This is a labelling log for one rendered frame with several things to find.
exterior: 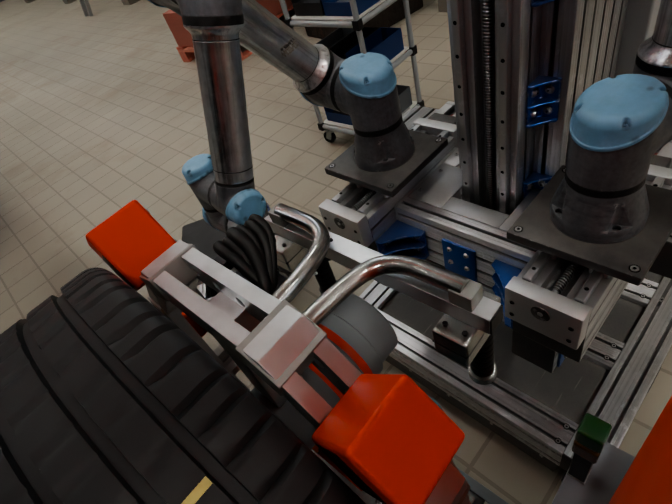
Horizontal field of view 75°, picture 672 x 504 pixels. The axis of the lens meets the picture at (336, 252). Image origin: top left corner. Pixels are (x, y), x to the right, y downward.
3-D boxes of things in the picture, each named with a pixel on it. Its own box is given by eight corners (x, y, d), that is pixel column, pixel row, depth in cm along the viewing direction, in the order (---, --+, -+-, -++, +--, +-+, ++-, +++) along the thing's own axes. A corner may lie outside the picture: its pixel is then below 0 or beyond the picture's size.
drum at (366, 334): (265, 416, 72) (229, 374, 63) (346, 323, 81) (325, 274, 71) (326, 470, 64) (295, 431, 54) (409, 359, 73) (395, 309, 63)
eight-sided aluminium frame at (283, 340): (242, 403, 98) (84, 231, 61) (263, 381, 101) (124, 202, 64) (459, 599, 66) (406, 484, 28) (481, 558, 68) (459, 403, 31)
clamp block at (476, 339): (434, 350, 59) (429, 328, 55) (468, 303, 63) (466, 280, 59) (468, 369, 56) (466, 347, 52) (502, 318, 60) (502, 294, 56)
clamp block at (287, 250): (272, 263, 80) (261, 243, 76) (305, 232, 83) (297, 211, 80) (291, 273, 77) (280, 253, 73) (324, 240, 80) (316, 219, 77)
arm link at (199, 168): (227, 160, 88) (249, 202, 96) (202, 146, 95) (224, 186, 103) (195, 182, 86) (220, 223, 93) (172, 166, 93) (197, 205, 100)
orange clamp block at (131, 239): (135, 292, 60) (86, 243, 58) (180, 255, 63) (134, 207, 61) (137, 290, 54) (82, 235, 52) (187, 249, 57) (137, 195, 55)
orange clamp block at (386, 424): (307, 437, 38) (343, 456, 30) (362, 368, 41) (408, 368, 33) (363, 492, 38) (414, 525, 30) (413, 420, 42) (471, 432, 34)
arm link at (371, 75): (377, 137, 96) (364, 79, 87) (337, 124, 105) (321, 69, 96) (413, 110, 101) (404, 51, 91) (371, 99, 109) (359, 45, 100)
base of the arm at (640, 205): (572, 178, 86) (578, 135, 79) (661, 200, 77) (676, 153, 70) (534, 225, 80) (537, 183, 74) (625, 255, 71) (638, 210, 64)
